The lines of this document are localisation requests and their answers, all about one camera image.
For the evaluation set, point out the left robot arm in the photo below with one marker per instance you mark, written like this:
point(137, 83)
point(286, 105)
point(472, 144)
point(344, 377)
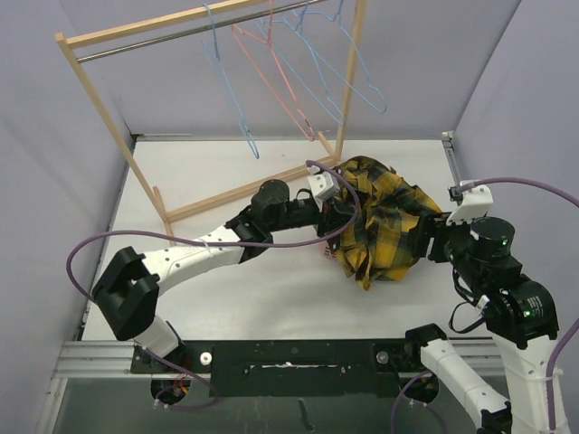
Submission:
point(130, 286)

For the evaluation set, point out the light blue wire hanger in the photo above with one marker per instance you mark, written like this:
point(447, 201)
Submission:
point(357, 79)

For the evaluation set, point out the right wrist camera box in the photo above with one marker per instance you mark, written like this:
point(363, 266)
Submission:
point(474, 201)

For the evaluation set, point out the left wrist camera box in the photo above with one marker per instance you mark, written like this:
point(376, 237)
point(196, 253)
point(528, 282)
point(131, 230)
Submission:
point(322, 184)

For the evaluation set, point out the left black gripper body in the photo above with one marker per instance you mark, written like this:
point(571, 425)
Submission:
point(323, 219)

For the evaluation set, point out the pink plastic laundry basket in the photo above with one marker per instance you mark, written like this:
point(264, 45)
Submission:
point(328, 252)

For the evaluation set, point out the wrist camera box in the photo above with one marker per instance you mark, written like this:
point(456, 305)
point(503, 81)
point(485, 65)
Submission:
point(474, 201)
point(322, 184)

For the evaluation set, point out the metal hanging rod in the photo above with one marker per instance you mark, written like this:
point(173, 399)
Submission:
point(165, 21)

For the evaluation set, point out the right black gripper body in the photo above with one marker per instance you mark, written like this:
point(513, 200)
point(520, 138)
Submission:
point(434, 222)

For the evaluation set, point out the yellow plaid shirt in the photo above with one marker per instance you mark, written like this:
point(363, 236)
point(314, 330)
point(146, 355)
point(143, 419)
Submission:
point(379, 245)

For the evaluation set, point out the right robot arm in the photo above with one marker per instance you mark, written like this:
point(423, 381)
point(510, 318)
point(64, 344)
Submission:
point(518, 312)

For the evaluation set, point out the pink hanger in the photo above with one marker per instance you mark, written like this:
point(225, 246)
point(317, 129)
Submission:
point(258, 48)

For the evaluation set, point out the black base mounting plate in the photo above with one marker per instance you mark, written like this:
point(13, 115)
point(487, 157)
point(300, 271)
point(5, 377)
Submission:
point(301, 368)

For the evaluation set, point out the blue hanger of yellow shirt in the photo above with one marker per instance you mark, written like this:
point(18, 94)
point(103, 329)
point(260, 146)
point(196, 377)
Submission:
point(213, 55)

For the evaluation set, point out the blue hanger of white shirt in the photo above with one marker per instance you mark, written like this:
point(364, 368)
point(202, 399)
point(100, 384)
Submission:
point(304, 66)

